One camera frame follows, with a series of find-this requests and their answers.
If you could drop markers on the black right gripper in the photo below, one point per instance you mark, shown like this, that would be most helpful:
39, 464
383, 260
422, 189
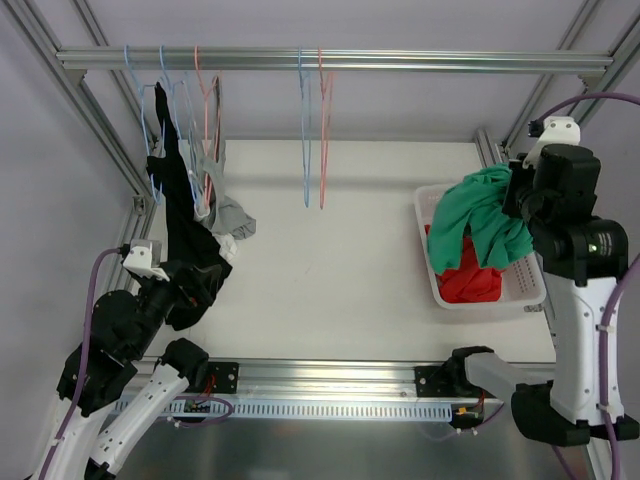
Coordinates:
516, 187

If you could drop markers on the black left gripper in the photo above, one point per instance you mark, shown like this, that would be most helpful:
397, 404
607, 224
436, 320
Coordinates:
187, 282

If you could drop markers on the green tank top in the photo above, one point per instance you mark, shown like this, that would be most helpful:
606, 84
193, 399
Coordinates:
473, 209

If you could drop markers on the red tank top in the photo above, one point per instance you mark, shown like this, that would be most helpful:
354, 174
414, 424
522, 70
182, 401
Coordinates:
469, 283

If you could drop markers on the blue hanger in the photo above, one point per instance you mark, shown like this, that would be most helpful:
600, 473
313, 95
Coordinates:
186, 128
305, 126
148, 135

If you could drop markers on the pink plastic hanger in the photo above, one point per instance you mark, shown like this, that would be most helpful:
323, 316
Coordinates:
326, 90

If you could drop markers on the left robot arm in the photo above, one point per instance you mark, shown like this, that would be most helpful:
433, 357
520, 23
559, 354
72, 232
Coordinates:
118, 329

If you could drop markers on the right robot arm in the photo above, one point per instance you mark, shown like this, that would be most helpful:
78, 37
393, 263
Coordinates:
585, 267

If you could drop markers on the black tank top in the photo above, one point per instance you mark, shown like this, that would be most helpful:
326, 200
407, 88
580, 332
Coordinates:
187, 240

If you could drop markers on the grey tank top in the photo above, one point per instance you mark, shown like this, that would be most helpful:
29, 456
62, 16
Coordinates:
224, 215

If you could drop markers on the pink hanger under grey top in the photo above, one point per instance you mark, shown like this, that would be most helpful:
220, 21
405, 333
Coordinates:
207, 91

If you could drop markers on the blue hanger under white top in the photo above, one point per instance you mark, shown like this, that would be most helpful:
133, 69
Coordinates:
186, 128

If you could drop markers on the blue hanger under black top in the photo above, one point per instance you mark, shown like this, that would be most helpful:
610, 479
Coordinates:
148, 135

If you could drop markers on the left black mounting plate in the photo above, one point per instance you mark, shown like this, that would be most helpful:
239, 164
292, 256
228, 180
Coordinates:
220, 377

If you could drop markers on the black mounting plate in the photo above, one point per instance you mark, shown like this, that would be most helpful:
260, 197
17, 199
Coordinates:
220, 377
437, 382

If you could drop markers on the white plastic basket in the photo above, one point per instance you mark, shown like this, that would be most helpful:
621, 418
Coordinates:
522, 282

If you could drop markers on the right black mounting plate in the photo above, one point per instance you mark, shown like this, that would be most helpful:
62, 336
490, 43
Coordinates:
437, 382

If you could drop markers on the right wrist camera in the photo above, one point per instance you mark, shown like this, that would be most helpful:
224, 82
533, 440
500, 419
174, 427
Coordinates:
551, 130

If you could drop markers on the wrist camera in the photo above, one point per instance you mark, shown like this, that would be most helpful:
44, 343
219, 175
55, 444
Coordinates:
144, 260
551, 130

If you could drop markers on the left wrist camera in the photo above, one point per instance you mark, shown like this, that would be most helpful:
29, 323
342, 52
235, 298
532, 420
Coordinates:
144, 260

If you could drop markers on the left aluminium frame post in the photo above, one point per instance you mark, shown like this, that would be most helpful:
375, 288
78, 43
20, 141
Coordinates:
31, 24

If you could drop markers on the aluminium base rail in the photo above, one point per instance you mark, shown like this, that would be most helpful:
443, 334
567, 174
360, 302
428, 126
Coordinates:
326, 380

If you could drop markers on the white slotted cable duct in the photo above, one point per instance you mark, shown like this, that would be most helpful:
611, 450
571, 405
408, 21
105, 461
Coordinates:
252, 408

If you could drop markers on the aluminium hanging rail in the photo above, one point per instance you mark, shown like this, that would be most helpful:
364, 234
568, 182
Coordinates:
561, 62

